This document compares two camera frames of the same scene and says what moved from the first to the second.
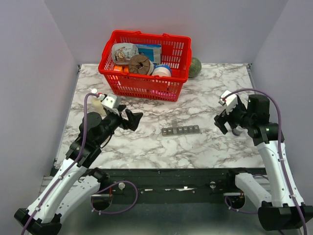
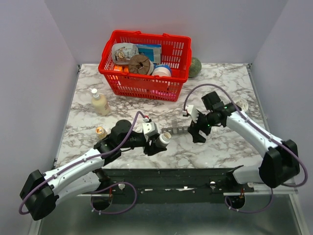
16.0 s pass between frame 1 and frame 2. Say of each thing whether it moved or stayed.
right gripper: moved
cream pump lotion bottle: stayed
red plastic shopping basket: stayed
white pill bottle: moved
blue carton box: stayed
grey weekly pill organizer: stayed
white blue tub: stayed
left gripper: moved
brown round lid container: stayed
